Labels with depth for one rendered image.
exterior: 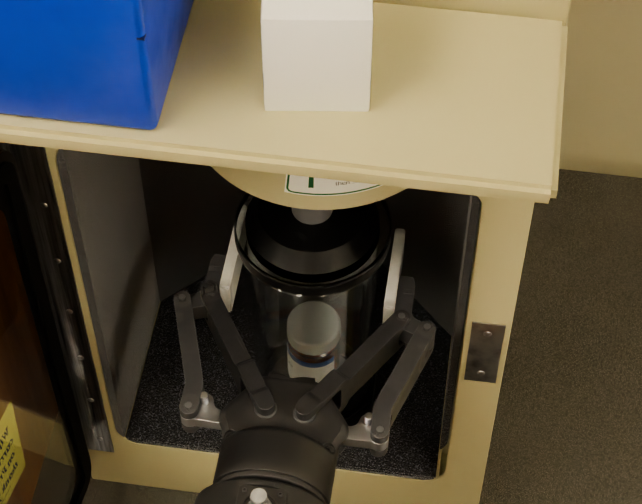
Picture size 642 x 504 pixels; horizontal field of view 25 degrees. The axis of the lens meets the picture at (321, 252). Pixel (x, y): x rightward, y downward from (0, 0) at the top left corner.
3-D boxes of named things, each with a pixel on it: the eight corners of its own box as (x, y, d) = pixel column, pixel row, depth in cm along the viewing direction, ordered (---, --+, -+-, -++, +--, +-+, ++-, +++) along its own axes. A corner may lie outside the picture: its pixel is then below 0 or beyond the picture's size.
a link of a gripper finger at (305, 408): (288, 405, 93) (304, 418, 93) (401, 300, 98) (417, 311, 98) (289, 436, 96) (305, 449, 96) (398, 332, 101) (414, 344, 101)
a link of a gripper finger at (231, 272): (231, 313, 102) (220, 312, 102) (249, 235, 106) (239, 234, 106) (229, 288, 100) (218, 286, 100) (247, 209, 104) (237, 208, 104)
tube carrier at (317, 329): (259, 325, 120) (248, 154, 103) (388, 340, 119) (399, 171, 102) (235, 437, 114) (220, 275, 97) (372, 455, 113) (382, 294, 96)
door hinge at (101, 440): (83, 447, 117) (-3, 116, 86) (114, 451, 117) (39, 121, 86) (78, 464, 116) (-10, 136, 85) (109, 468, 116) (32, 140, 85)
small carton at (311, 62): (267, 37, 73) (263, -56, 68) (368, 38, 73) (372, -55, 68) (264, 111, 70) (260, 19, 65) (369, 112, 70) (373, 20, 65)
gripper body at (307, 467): (336, 487, 88) (356, 360, 93) (198, 469, 88) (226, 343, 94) (335, 544, 94) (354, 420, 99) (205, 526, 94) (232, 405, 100)
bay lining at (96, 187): (180, 200, 130) (141, -120, 102) (469, 233, 128) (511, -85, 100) (117, 437, 115) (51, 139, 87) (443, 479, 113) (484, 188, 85)
